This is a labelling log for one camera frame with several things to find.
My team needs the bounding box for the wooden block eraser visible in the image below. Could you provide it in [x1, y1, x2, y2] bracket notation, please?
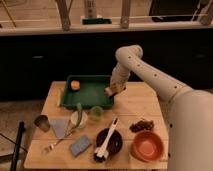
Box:
[104, 87, 115, 97]

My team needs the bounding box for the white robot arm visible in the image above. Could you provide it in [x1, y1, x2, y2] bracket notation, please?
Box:
[110, 45, 213, 171]

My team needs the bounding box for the green plastic tray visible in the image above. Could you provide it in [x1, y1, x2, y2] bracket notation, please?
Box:
[61, 75, 114, 109]

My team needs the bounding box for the green plastic cup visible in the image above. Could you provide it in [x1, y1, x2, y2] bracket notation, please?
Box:
[90, 106, 104, 121]

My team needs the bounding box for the orange fruit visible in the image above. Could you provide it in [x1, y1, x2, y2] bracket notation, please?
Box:
[70, 80, 80, 91]

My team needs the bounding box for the green bean pod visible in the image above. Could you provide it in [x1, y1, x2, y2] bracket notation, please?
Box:
[76, 103, 83, 127]

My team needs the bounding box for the dark grape bunch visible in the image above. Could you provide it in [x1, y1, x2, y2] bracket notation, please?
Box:
[130, 120, 154, 133]

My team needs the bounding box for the dark purple plate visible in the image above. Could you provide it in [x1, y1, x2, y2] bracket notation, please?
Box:
[96, 128, 123, 156]

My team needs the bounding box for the orange bowl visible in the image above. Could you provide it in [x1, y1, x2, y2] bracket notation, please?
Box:
[131, 131, 164, 162]

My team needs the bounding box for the white dish brush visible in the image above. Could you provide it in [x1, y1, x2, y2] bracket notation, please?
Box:
[94, 118, 118, 163]

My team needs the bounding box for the grey cloth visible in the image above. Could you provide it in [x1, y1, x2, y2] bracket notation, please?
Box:
[50, 119, 69, 139]

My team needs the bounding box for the dark green box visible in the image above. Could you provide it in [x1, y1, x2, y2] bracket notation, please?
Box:
[82, 18, 112, 25]

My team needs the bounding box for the blue sponge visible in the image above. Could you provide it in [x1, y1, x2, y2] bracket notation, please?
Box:
[70, 135, 91, 157]

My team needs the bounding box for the metal cup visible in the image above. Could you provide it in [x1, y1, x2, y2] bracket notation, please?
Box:
[34, 115, 50, 132]

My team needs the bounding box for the black monitor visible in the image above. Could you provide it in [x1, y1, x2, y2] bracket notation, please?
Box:
[149, 0, 200, 22]

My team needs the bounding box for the black pole stand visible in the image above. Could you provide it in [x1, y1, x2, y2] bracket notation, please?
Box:
[10, 121, 25, 171]

